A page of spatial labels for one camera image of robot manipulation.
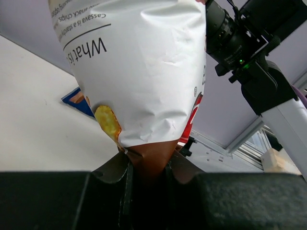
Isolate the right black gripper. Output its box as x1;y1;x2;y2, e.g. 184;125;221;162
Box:
205;0;307;68

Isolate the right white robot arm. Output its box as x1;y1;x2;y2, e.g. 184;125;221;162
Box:
206;0;307;177

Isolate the blue Burts spicy chilli bag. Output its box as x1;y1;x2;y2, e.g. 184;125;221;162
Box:
61;87;94;118

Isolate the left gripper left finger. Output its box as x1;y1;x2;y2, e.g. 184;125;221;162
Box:
0;153;133;230

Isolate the Chuba cassava chips bag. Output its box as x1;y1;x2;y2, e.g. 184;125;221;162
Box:
48;0;206;185

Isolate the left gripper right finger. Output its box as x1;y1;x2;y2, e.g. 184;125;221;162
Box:
166;154;307;230

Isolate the aluminium mounting rail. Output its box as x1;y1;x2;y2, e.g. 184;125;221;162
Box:
187;118;283;173

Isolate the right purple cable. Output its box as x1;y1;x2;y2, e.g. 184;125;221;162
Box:
291;83;307;108

